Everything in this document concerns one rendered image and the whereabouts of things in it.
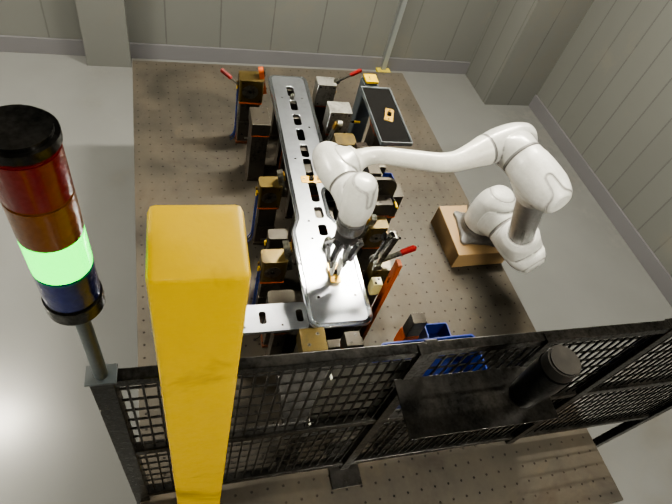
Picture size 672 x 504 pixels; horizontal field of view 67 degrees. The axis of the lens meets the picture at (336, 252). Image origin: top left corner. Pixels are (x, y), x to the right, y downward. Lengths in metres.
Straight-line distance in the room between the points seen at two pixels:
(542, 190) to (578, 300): 2.11
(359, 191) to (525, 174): 0.53
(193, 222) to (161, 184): 1.87
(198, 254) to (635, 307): 3.61
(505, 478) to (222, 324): 1.57
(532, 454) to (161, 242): 1.77
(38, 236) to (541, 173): 1.38
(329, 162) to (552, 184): 0.67
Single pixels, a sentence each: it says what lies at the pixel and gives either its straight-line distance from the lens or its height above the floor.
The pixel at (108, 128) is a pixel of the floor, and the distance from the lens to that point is 3.80.
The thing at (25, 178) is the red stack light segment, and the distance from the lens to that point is 0.54.
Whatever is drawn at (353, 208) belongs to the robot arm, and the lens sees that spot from 1.45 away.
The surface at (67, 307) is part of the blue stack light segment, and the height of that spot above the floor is 1.82.
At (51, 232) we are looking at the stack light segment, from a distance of 0.60.
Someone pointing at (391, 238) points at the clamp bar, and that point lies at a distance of 1.68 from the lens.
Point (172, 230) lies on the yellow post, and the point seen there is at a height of 2.00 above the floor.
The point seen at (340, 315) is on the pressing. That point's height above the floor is 1.00.
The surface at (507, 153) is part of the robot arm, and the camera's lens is 1.70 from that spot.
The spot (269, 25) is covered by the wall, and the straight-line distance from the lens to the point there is 4.38.
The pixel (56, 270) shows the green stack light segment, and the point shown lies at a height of 1.90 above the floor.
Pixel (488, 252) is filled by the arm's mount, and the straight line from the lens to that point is 2.40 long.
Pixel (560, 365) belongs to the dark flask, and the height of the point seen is 1.61.
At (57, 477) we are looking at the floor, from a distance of 2.57.
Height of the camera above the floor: 2.42
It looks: 50 degrees down
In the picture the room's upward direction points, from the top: 19 degrees clockwise
